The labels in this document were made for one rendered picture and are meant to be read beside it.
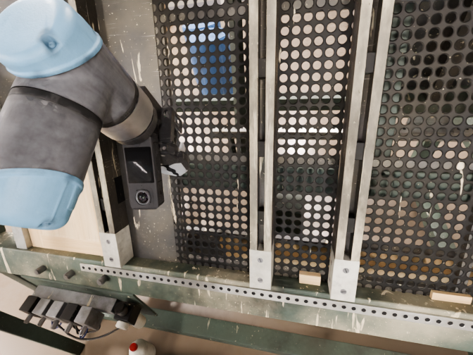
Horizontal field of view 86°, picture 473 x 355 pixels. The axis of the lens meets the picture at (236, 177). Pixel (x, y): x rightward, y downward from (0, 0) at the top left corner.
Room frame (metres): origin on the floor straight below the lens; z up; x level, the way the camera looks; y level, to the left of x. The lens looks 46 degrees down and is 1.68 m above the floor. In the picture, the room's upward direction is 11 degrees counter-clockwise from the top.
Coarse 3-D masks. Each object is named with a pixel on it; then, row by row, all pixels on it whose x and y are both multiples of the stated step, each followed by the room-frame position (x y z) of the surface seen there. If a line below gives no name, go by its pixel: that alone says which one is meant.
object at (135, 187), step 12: (144, 144) 0.30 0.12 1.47; (156, 144) 0.31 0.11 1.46; (132, 156) 0.30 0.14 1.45; (144, 156) 0.29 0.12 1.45; (156, 156) 0.30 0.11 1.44; (132, 168) 0.29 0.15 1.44; (144, 168) 0.29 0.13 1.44; (156, 168) 0.29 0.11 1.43; (132, 180) 0.28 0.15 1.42; (144, 180) 0.28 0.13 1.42; (156, 180) 0.27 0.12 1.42; (132, 192) 0.27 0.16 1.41; (144, 192) 0.27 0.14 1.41; (156, 192) 0.26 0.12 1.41; (132, 204) 0.26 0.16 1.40; (144, 204) 0.26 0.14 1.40; (156, 204) 0.25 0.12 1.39
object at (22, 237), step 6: (0, 108) 0.87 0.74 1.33; (12, 228) 0.65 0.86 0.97; (18, 228) 0.64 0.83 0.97; (24, 228) 0.64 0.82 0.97; (18, 234) 0.63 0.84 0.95; (24, 234) 0.63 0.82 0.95; (18, 240) 0.62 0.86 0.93; (24, 240) 0.61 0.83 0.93; (30, 240) 0.62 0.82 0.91; (18, 246) 0.61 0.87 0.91; (24, 246) 0.60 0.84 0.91; (30, 246) 0.61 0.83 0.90
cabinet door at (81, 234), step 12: (84, 180) 0.65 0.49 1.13; (84, 192) 0.63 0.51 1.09; (84, 204) 0.62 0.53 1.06; (72, 216) 0.61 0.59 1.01; (84, 216) 0.60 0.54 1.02; (60, 228) 0.61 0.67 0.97; (72, 228) 0.59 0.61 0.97; (84, 228) 0.58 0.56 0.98; (96, 228) 0.56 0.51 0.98; (36, 240) 0.62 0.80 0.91; (48, 240) 0.60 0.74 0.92; (60, 240) 0.59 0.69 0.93; (72, 240) 0.57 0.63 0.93; (84, 240) 0.56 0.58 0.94; (96, 240) 0.54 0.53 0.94; (84, 252) 0.54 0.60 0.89; (96, 252) 0.52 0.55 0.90
